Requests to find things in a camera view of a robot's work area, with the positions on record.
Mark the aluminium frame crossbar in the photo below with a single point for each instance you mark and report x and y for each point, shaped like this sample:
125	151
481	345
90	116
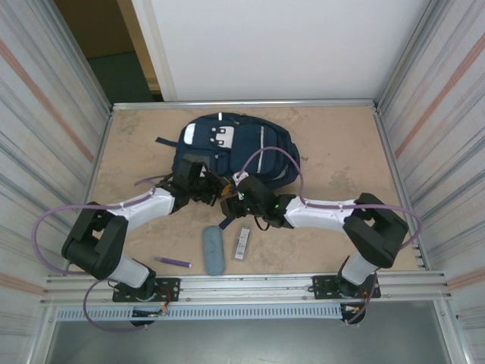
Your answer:
246	104

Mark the aluminium frame side rail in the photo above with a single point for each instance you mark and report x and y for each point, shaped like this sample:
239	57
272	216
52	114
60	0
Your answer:
100	151
388	144

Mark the white door frame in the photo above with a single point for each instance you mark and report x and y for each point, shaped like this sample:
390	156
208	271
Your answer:
154	45

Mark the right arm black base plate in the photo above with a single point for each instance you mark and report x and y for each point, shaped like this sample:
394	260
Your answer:
320	288

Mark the purple pen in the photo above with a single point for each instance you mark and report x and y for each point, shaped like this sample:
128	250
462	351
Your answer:
174	261

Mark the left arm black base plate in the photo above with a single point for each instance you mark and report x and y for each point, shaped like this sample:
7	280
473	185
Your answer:
172	288

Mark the clear pen refill pack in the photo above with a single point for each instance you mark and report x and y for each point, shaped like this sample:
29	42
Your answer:
241	242

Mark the grey metal panel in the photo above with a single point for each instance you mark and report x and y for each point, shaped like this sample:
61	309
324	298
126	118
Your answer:
246	345

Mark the grey blue glasses case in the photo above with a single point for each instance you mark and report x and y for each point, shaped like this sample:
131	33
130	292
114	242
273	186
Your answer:
213	250

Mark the navy blue white backpack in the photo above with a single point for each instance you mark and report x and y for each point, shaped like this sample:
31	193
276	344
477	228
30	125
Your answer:
250	151

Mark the aluminium mounting rail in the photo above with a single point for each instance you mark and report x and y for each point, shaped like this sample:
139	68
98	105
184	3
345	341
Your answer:
246	288

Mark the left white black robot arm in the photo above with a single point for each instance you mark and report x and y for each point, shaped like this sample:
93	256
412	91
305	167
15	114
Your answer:
151	203

